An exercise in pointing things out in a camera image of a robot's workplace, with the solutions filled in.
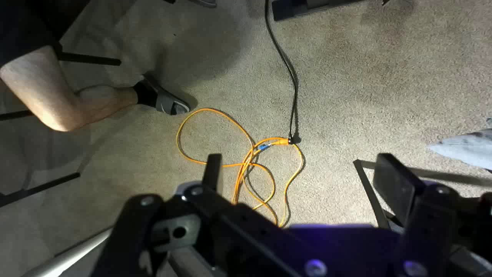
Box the thin black cable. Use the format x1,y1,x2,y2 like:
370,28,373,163
262,0,304,146

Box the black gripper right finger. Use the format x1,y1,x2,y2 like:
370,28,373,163
371,152,492,277

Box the black flat stand base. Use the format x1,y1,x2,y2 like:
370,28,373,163
270,0,371,22

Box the silver metal tube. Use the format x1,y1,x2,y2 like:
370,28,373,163
21,226,113,277

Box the black shorts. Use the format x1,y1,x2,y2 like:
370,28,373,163
0,0,90,68

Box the grey shoe with black sock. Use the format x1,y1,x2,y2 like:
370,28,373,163
133,75,199,117

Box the black metal stool frame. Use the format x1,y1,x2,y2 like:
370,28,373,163
0,43,122,208

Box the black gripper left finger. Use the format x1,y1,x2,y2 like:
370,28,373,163
90,152,308,277

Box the orange extension cable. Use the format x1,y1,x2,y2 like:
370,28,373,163
175,106,307,229

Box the bare person leg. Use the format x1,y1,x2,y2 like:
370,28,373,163
0,45,141,134

